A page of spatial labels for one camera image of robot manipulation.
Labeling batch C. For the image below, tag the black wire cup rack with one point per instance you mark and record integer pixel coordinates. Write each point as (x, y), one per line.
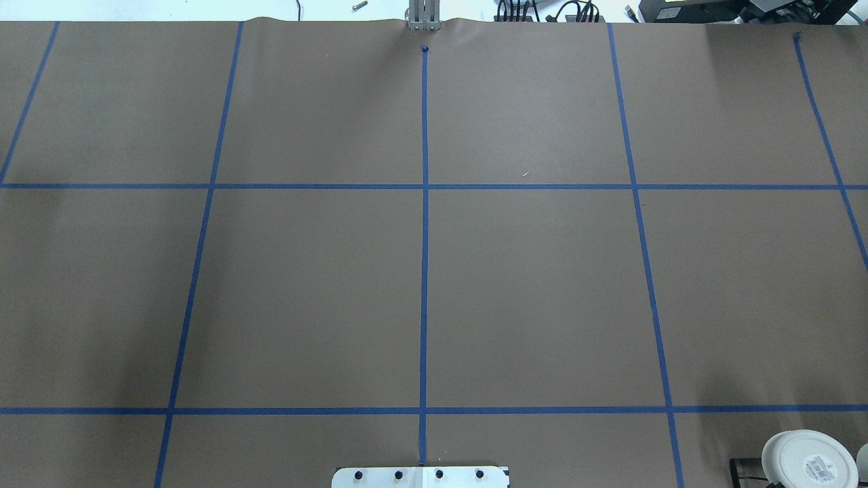
(748, 472)

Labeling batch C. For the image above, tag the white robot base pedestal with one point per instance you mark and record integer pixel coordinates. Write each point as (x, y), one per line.
(422, 476)

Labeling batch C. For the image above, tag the white HOME mug on rack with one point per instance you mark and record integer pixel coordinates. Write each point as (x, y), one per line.
(861, 461)

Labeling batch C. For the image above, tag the aluminium frame post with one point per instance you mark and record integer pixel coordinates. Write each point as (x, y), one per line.
(424, 15)

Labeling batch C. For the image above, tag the white cup bottom on rack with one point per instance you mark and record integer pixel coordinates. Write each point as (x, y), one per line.
(808, 458)

